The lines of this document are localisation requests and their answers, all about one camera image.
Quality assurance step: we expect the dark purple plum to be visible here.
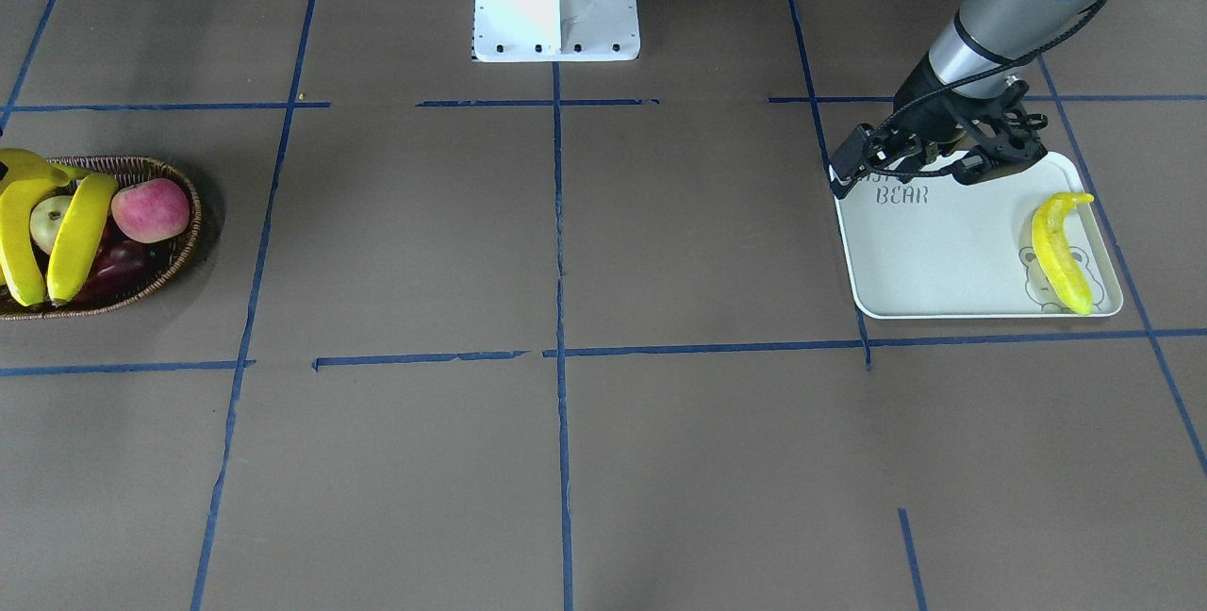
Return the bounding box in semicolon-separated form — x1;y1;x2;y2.
72;240;152;306

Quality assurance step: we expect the yellow banana bunch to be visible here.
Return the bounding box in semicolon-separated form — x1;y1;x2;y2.
46;173;119;306
1;149;72;307

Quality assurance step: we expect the red pink apple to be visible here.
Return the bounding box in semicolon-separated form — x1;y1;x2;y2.
109;178;192;244

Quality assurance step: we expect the yellow banana middle bunch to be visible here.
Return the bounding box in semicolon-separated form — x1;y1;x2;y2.
46;173;119;306

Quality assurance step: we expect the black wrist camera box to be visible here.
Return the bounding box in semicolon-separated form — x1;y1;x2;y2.
828;123;880;200

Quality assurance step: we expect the pale green apple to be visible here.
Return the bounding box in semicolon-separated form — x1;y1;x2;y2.
29;194;72;256

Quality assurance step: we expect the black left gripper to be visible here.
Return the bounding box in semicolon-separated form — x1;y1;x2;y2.
890;64;1049;186

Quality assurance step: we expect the white bear tray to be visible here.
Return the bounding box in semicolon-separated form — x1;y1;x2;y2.
834;153;1083;320

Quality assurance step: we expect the yellow banana upper bunch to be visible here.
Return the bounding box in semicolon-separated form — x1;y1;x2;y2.
1;149;72;307

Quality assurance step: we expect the woven wicker basket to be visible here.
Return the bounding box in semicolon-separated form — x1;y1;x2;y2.
2;155;214;322

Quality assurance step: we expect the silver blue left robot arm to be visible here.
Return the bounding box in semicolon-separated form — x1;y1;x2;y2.
877;0;1107;185

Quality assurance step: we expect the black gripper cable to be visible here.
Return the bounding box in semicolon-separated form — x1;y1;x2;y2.
868;0;1136;180

